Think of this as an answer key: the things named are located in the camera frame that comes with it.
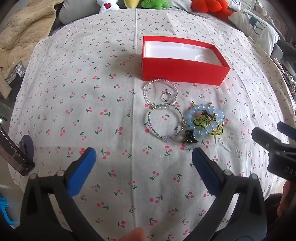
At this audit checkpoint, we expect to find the light blue bead bracelet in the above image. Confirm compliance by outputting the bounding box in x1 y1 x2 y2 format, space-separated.
186 104 225 140

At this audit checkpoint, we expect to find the red orange plush toy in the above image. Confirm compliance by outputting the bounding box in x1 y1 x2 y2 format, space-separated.
191 0 234 21

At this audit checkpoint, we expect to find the small silver hoop ring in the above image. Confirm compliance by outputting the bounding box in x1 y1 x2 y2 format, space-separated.
161 91 173 103

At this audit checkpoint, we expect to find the white deer print pillow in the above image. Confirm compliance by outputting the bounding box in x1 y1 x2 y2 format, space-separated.
228 9 281 56

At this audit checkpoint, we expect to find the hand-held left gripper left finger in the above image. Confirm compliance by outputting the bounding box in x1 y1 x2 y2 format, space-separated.
20 148 104 241

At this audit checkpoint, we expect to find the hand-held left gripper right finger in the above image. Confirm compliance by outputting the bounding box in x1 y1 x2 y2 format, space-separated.
192 147 267 241

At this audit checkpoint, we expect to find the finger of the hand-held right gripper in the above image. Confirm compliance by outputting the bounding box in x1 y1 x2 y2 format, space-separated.
277 122 296 137
252 127 288 154

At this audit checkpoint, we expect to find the yellow green gold bracelet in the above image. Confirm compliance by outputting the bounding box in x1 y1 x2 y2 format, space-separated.
191 101 224 138

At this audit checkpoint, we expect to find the beige quilted blanket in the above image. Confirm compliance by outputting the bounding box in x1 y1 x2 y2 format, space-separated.
0 0 63 99

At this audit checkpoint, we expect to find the person's left hand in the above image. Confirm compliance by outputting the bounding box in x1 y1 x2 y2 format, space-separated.
120 227 147 241

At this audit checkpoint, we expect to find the plaid cloth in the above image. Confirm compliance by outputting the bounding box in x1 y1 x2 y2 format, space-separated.
6 61 26 84

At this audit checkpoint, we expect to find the black hair clip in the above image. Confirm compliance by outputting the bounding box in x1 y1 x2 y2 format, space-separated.
183 130 199 143

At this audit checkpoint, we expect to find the cherry print tablecloth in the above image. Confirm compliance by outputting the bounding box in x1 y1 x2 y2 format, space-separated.
8 8 294 241

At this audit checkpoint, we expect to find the green bead bracelet purple stone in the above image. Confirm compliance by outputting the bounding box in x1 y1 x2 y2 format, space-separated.
146 104 184 143

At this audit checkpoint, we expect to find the blue plastic stool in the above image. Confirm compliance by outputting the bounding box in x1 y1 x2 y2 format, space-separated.
0 192 19 229

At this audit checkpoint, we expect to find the red cardboard box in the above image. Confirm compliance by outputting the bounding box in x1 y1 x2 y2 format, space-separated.
141 35 231 87

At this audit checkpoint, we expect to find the person's right hand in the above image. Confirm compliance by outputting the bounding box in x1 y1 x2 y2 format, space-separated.
277 179 296 218

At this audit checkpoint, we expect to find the dark blue round disc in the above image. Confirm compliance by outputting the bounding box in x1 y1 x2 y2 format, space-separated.
19 135 35 163

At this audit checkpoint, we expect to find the white plush toy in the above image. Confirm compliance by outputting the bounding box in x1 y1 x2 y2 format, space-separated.
97 0 120 13

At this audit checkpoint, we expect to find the silver bead bracelet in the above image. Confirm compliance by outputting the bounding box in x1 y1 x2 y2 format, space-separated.
143 79 179 108

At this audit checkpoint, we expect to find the grey chair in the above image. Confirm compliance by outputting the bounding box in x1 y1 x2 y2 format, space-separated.
269 35 296 77

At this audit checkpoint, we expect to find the grey pillow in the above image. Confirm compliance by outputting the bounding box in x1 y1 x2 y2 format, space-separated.
62 0 100 24

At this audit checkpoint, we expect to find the dark rectangular box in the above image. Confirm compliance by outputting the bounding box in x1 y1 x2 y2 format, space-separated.
0 126 36 177

